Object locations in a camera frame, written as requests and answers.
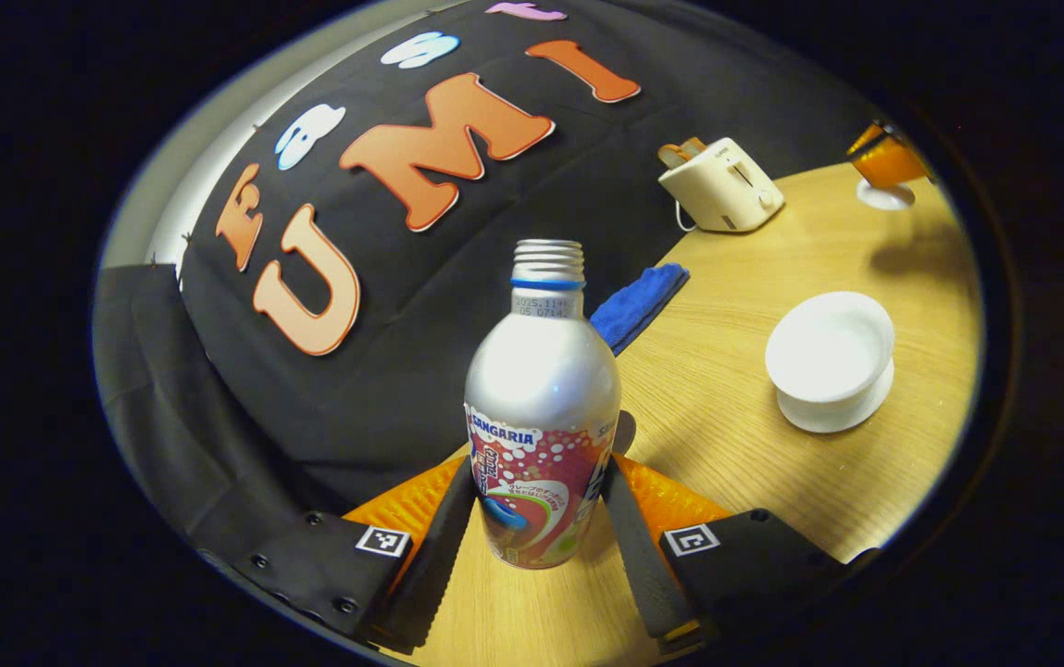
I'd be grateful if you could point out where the white teacup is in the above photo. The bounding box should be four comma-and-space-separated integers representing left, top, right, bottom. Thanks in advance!
764, 291, 896, 435

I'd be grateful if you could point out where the white toaster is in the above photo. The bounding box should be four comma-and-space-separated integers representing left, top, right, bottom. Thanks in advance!
658, 137, 786, 233

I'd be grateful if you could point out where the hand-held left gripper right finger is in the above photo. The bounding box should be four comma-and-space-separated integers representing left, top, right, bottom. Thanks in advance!
600, 452, 881, 651

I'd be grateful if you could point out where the white teacup lid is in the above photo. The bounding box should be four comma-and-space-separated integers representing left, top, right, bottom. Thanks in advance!
855, 178, 918, 212

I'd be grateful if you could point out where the blue towel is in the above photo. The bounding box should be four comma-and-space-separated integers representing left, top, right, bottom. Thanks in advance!
588, 262, 691, 357

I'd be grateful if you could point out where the silver water bottle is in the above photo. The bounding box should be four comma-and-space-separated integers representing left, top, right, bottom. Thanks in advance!
463, 238, 623, 571

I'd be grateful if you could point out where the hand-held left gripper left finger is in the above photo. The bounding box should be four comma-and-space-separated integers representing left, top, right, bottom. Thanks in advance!
198, 454, 479, 651

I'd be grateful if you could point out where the black backdrop cloth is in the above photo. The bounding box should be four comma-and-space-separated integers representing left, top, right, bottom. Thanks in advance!
92, 0, 875, 557

